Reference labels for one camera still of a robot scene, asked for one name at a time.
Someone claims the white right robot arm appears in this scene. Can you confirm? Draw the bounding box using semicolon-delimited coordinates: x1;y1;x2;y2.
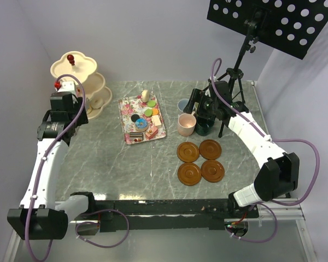
184;81;300;218

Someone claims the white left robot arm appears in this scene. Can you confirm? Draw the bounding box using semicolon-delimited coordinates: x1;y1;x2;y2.
7;92;97;240

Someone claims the aluminium frame rail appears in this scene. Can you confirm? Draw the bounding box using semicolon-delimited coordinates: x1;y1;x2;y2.
265;202;318;261

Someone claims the dark green mug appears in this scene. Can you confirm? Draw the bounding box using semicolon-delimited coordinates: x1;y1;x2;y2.
195;122;214;136

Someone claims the black perforated calibration board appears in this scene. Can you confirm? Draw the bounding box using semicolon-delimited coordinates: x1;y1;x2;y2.
207;1;328;59

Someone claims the white toy donut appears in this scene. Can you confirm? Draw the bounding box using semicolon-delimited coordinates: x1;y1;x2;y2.
141;90;150;103

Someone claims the black toy cookie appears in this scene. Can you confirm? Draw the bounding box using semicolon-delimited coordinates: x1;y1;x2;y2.
131;114;140;123

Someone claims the cream toy wafer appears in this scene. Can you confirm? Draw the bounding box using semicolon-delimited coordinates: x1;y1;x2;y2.
151;115;162;128

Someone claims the chocolate layer toy cake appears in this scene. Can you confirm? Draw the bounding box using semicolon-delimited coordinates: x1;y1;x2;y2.
129;132;144;141

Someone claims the cream three-tier dessert stand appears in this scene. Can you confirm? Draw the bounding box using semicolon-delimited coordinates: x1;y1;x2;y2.
50;51;113;120

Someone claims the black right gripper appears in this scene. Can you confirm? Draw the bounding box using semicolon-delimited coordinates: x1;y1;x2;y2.
183;88;219;121

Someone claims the green toy macaron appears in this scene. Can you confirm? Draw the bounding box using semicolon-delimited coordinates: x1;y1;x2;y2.
144;109;153;117
147;100;156;108

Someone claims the pink toy cake slice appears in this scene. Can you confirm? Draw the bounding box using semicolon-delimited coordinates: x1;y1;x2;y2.
145;126;158;140

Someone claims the light blue mug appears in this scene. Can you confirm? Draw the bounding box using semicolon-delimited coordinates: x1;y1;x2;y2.
177;98;189;115

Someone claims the brown wooden coaster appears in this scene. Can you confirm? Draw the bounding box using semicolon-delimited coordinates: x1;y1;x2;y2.
177;142;200;163
199;139;222;160
177;163;202;186
201;160;225;183

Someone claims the blue frosted toy donut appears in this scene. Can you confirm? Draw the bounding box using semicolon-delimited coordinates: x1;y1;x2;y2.
134;118;149;132

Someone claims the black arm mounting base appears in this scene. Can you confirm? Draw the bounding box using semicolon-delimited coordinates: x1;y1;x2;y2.
68;199;255;233

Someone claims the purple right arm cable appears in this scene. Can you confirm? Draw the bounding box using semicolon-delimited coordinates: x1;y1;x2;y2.
209;57;320;243

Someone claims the floral serving tray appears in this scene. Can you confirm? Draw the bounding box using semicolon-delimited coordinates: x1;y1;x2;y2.
118;93;167;145

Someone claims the pink mug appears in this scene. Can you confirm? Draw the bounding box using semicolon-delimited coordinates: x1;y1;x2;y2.
177;113;196;136

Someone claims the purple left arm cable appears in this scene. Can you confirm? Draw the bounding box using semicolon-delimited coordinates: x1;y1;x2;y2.
26;74;130;262

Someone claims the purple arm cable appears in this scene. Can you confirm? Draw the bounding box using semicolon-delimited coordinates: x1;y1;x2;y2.
209;57;320;243
26;74;130;262

